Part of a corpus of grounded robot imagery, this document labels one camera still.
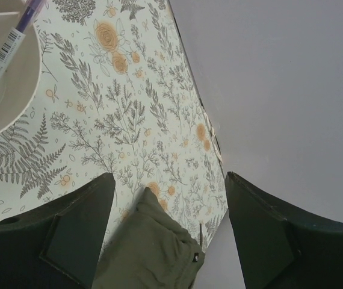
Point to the white round divided organizer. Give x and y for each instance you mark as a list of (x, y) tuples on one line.
[(19, 83)]

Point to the olive green folded cloth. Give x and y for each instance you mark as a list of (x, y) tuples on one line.
[(149, 250)]

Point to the purple gel pen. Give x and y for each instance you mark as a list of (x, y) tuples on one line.
[(16, 34)]

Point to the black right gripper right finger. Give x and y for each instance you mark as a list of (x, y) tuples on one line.
[(280, 245)]

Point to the floral patterned table mat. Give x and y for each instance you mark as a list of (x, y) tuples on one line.
[(116, 95)]

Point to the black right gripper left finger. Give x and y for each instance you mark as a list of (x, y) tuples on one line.
[(58, 244)]

